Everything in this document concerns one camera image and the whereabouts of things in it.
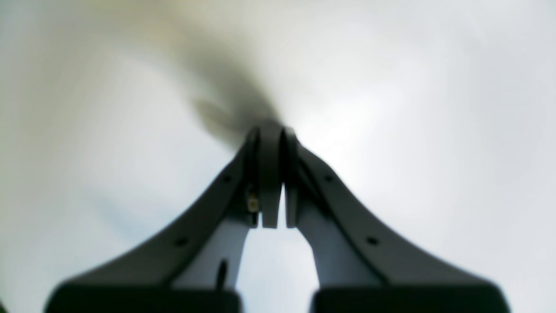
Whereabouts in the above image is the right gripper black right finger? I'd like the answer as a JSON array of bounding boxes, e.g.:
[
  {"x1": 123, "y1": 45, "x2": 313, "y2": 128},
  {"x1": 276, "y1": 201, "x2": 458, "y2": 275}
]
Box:
[{"x1": 282, "y1": 127, "x2": 509, "y2": 313}]

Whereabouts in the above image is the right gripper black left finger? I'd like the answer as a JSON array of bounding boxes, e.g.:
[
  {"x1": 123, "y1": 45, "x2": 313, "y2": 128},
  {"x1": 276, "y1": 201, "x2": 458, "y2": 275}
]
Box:
[{"x1": 46, "y1": 122, "x2": 285, "y2": 313}]

